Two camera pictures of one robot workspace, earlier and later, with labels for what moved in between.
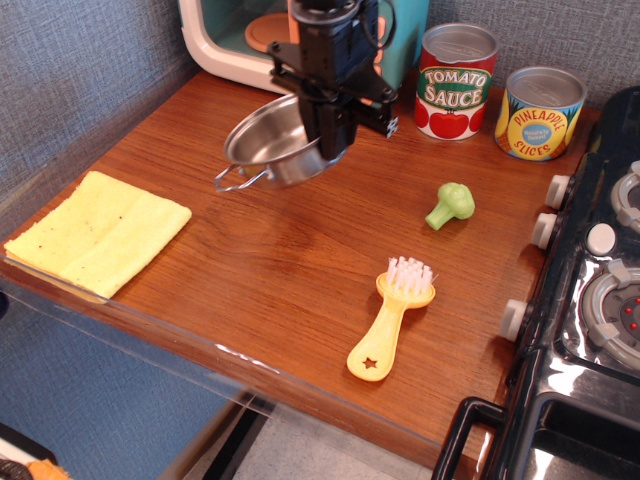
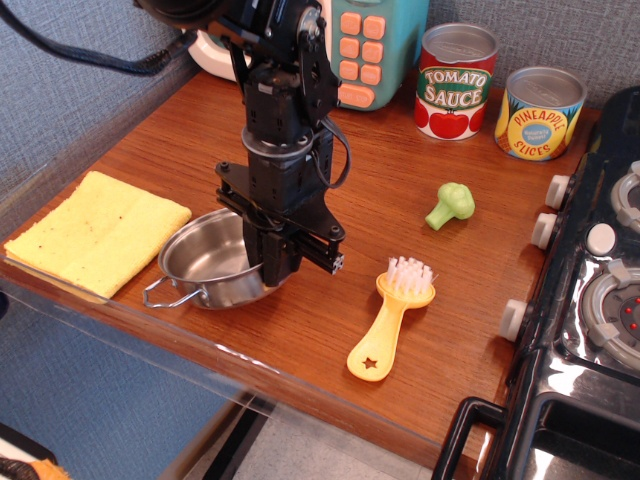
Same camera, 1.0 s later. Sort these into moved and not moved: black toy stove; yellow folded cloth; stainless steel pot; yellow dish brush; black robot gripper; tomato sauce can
Moved: black robot gripper; stainless steel pot
Not moved: tomato sauce can; black toy stove; yellow folded cloth; yellow dish brush
